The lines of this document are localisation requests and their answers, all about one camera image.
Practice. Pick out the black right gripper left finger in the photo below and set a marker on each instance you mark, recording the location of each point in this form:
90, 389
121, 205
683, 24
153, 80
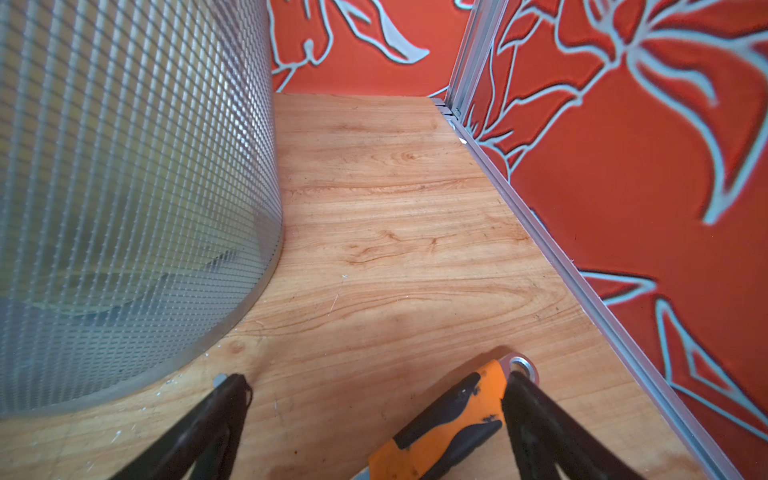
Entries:
201, 445

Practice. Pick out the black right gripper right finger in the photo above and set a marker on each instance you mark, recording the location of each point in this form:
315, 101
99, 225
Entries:
548, 443

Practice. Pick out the orange black utility pliers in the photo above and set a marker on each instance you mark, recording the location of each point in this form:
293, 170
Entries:
450, 428

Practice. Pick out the translucent ribbed trash bin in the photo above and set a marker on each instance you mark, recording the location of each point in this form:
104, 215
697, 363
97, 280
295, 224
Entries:
140, 208

